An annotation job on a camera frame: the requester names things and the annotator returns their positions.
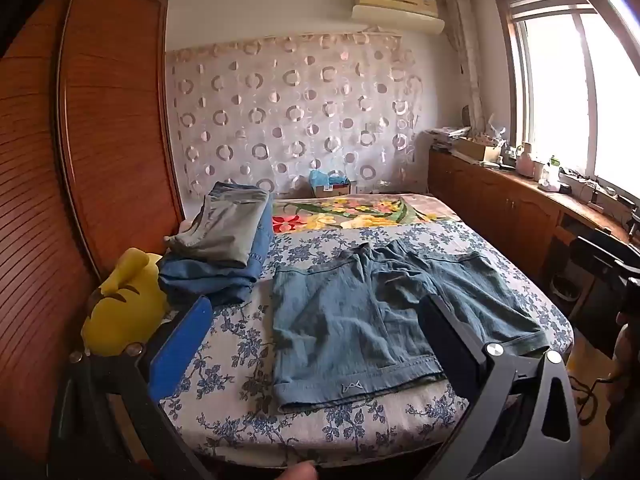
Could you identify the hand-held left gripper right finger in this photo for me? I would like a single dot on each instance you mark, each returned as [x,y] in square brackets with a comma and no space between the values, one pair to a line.
[452,355]

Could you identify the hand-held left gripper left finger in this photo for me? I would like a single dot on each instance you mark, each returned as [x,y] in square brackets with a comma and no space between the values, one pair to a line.
[179,350]

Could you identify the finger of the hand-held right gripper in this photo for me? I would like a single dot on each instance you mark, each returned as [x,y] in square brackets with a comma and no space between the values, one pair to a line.
[595,251]

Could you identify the folded dark blue pants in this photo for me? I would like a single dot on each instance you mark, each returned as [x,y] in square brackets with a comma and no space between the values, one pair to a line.
[200,280]

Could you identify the folded grey pants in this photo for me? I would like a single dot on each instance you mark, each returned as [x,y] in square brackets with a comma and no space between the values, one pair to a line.
[225,235]

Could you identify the person's right hand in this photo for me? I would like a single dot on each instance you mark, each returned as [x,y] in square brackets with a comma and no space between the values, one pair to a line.
[628,342]

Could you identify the person's left hand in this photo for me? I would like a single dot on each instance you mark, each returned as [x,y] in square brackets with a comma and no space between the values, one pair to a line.
[300,472]

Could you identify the white trash bin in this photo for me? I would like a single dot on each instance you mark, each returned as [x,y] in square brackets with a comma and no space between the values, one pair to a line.
[566,290]

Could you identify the blue floral bed sheet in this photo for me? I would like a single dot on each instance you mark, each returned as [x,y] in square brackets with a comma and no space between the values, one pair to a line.
[240,360]

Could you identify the yellow plush toy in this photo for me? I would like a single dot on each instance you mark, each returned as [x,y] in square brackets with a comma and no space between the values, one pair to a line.
[120,305]

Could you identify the white bottle green cap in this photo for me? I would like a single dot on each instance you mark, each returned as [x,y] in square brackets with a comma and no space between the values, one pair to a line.
[551,175]

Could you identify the wooden cabinet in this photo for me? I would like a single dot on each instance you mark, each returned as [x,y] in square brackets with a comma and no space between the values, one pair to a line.
[500,200]

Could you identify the pink kettle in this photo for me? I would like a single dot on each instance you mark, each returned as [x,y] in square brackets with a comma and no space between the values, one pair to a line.
[524,162]

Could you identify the folded blue denim jeans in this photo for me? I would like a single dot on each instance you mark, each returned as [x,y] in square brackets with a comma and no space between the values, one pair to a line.
[261,245]

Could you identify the open cardboard box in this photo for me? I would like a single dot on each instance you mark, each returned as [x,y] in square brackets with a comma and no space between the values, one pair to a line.
[477,149]

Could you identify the window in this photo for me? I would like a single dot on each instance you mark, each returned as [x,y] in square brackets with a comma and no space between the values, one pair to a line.
[565,85]

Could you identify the colourful floral blanket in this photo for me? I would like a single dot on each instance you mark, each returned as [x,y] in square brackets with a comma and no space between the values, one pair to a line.
[350,212]

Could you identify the stack of papers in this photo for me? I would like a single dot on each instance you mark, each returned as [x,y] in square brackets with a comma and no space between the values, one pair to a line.
[447,137]

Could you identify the small cardboard box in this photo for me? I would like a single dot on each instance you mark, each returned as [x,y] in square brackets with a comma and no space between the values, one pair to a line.
[332,191]

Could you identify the blue plastic bag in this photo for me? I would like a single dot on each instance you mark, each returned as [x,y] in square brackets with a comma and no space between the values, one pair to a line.
[322,177]

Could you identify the wooden wardrobe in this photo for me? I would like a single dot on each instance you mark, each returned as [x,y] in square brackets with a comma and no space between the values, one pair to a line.
[100,135]

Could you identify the white window curtain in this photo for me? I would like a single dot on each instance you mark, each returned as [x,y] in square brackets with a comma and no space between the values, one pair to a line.
[465,60]

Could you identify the circle-patterned curtain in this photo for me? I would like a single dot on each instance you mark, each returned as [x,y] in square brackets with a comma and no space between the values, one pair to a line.
[300,110]

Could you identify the wall air conditioner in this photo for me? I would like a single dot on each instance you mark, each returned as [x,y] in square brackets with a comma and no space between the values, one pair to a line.
[397,7]

